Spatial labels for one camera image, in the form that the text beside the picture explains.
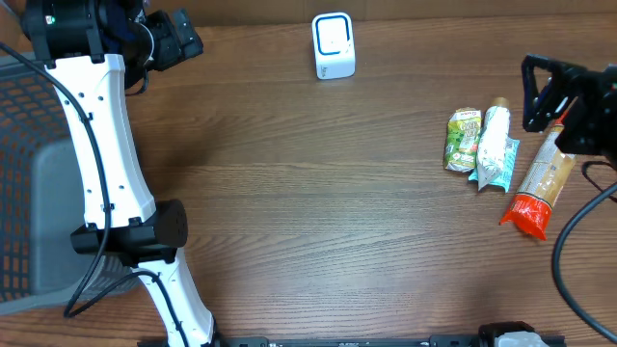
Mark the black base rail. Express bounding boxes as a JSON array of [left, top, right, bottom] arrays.
[[137, 334, 568, 347]]

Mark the white barcode scanner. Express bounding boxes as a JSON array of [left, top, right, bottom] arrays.
[[311, 12, 356, 80]]

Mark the grey plastic shopping basket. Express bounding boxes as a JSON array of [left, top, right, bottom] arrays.
[[0, 52, 141, 317]]

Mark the green juice carton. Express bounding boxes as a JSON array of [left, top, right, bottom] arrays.
[[443, 108, 482, 173]]

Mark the teal wipes packet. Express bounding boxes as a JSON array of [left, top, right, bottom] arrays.
[[488, 138, 520, 193]]

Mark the white cream tube gold cap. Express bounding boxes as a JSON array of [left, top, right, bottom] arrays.
[[476, 97, 510, 190]]

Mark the orange pasta packet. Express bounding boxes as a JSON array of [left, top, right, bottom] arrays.
[[499, 116, 577, 241]]

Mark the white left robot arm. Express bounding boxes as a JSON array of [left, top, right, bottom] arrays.
[[21, 0, 217, 346]]

